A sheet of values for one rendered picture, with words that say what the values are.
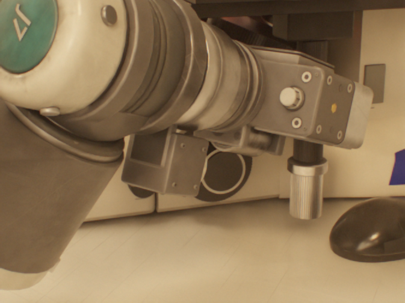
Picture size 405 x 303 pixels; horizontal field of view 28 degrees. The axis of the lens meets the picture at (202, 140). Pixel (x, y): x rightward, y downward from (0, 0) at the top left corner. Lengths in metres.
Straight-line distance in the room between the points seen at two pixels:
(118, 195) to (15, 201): 0.25
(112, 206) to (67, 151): 0.24
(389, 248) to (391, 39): 0.21
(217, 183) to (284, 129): 0.14
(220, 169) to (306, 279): 0.12
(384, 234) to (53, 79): 0.32
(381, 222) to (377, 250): 0.02
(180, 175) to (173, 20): 0.10
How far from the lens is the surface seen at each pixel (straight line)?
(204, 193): 0.67
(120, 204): 0.68
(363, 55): 0.73
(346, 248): 0.63
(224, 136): 0.55
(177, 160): 0.49
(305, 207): 0.67
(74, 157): 0.44
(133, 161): 0.51
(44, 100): 0.41
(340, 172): 0.73
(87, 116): 0.43
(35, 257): 0.48
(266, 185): 0.72
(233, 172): 0.66
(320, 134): 0.53
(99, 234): 0.67
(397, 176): 0.75
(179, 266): 0.61
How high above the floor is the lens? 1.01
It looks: 17 degrees down
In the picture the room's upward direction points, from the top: straight up
